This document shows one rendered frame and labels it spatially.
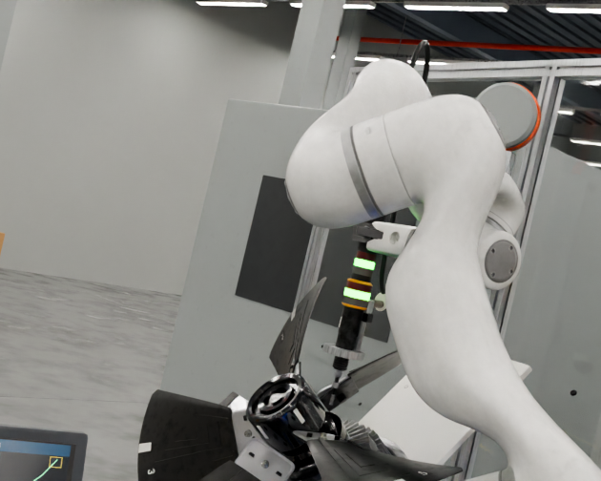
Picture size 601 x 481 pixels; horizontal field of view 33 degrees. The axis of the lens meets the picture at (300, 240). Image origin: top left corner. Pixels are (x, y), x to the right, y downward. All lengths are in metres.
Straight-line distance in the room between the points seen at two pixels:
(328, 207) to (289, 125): 3.42
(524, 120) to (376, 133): 1.35
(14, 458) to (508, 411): 0.48
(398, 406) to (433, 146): 1.11
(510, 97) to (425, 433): 0.83
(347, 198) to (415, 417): 1.03
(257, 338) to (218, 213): 0.65
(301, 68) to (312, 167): 6.94
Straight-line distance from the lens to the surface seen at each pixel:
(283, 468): 1.74
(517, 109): 2.36
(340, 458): 1.58
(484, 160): 0.99
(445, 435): 1.92
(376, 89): 1.12
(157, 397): 1.99
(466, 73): 2.72
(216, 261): 4.61
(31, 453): 1.06
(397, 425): 2.01
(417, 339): 0.96
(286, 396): 1.73
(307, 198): 1.03
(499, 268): 1.43
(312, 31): 8.00
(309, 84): 7.94
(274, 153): 4.46
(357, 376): 1.76
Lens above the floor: 1.51
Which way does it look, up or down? level
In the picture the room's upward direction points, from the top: 13 degrees clockwise
